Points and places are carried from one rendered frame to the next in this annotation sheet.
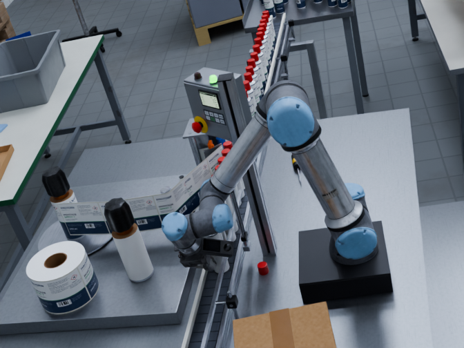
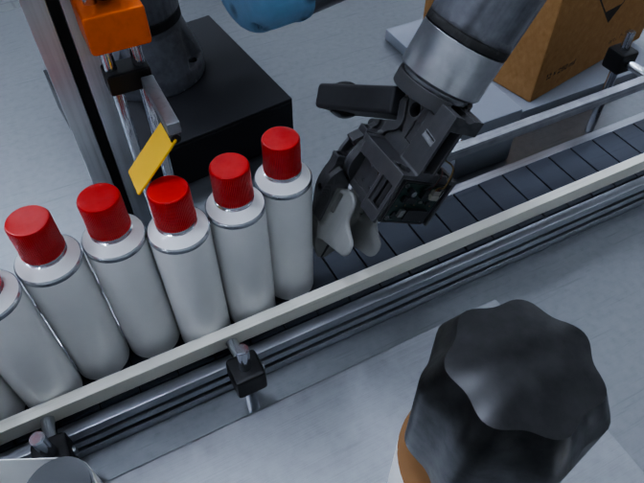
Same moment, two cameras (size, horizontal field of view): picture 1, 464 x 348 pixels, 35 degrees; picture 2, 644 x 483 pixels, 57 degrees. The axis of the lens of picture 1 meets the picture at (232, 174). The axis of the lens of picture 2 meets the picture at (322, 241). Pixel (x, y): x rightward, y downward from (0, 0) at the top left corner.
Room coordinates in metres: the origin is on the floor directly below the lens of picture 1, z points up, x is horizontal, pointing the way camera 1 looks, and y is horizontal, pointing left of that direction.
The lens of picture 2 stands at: (2.15, 0.42, 1.40)
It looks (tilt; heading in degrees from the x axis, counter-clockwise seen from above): 49 degrees down; 226
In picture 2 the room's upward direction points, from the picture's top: straight up
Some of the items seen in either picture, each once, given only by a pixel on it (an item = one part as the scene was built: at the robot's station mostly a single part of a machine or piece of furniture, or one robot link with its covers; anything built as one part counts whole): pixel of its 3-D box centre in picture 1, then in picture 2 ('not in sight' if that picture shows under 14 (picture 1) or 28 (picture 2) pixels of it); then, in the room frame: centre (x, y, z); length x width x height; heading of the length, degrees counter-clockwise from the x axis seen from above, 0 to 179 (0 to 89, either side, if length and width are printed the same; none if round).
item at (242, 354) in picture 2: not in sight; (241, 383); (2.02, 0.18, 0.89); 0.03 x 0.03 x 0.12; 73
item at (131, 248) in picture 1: (128, 239); (462, 479); (2.00, 0.39, 1.03); 0.09 x 0.09 x 0.30
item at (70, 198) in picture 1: (64, 202); not in sight; (2.33, 0.62, 1.04); 0.09 x 0.09 x 0.29
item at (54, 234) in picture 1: (78, 234); not in sight; (2.33, 0.62, 0.89); 0.31 x 0.31 x 0.01
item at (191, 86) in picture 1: (218, 104); not in sight; (2.07, -0.02, 1.38); 0.17 x 0.10 x 0.19; 38
